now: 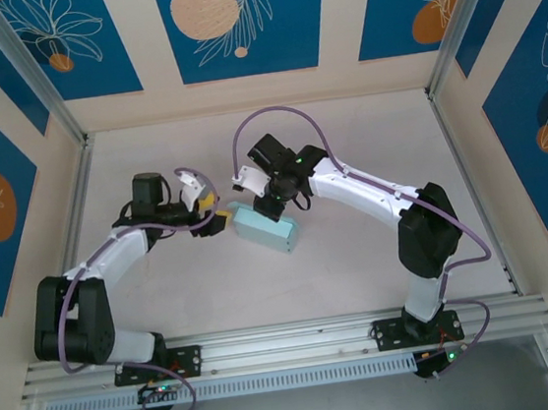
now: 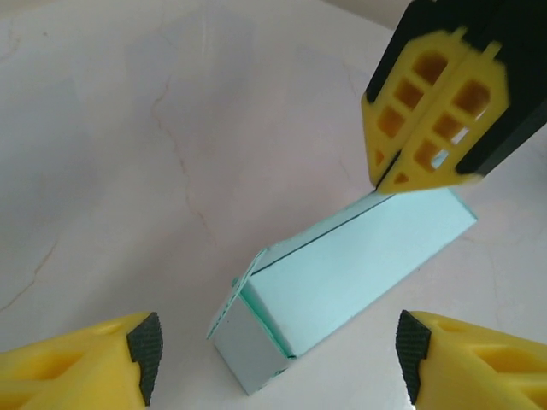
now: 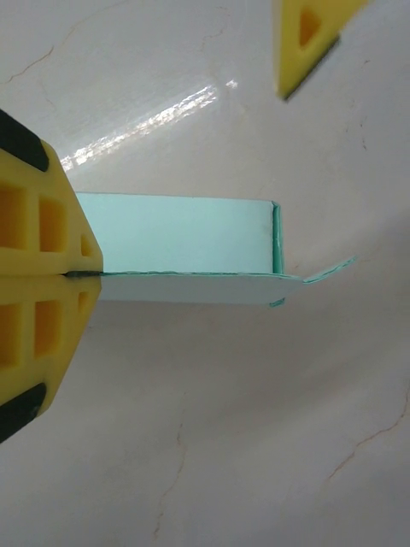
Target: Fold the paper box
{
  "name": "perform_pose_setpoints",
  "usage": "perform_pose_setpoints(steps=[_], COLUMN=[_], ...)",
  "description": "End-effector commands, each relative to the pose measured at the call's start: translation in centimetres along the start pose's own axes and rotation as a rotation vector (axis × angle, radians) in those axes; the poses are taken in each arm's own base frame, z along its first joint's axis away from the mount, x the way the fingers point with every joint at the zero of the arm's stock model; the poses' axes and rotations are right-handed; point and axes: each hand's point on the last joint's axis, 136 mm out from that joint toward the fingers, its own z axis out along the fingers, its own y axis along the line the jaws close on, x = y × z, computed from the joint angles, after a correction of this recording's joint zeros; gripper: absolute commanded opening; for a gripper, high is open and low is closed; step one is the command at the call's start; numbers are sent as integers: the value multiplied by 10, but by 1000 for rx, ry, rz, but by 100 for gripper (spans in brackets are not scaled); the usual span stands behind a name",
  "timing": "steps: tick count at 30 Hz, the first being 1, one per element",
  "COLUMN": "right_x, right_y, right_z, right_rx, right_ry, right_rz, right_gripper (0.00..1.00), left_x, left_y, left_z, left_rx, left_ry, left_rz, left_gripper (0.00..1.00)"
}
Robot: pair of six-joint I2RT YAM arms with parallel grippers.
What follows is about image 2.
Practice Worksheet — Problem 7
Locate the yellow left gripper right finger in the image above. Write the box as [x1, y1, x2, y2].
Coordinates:
[395, 309, 547, 410]

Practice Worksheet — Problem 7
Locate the light teal paper box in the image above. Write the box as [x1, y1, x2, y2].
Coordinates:
[206, 187, 479, 396]

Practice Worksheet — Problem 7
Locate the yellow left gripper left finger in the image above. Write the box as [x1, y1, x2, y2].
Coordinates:
[0, 311, 166, 410]

